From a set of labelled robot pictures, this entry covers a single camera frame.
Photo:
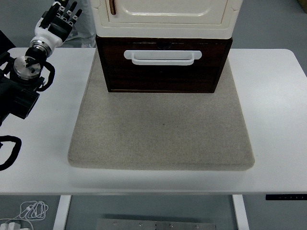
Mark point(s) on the cardboard box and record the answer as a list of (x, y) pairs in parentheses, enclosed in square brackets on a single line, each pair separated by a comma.
[(304, 3)]

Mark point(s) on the white table leg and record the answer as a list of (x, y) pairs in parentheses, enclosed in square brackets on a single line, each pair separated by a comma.
[(61, 213), (241, 213)]

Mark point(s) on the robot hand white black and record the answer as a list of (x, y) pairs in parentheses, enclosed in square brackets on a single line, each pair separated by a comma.
[(46, 36)]

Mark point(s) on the dark wooden drawer housing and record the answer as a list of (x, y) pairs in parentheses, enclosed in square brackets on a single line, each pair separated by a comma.
[(163, 81)]

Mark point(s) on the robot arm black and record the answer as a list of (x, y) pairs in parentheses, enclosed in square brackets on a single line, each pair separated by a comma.
[(21, 100)]

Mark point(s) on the black table control panel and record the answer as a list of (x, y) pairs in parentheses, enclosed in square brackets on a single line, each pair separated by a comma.
[(285, 197)]

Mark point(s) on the beige fabric mat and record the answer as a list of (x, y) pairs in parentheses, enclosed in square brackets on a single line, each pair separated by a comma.
[(163, 131)]

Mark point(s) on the grey metal plate with screws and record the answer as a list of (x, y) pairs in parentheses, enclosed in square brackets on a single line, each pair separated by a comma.
[(156, 225)]

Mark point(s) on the person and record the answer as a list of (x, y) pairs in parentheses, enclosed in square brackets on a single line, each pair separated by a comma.
[(87, 24)]

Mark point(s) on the cream cabinet with door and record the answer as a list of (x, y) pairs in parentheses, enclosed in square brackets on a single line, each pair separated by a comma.
[(168, 30)]

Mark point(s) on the dark wooden drawer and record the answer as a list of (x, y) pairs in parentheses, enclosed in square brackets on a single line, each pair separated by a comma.
[(211, 55)]

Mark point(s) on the white charger adapter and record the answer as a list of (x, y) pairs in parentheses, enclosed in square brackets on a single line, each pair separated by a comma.
[(13, 225)]

